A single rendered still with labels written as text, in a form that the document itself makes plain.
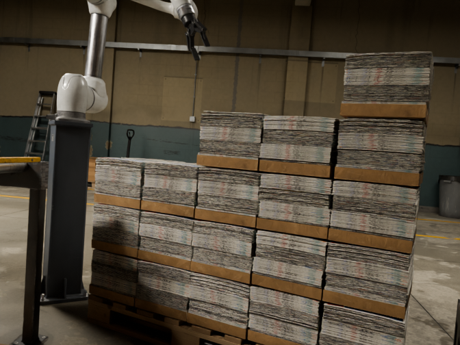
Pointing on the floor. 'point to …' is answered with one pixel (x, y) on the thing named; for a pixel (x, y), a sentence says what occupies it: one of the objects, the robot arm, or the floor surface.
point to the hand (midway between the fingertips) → (201, 51)
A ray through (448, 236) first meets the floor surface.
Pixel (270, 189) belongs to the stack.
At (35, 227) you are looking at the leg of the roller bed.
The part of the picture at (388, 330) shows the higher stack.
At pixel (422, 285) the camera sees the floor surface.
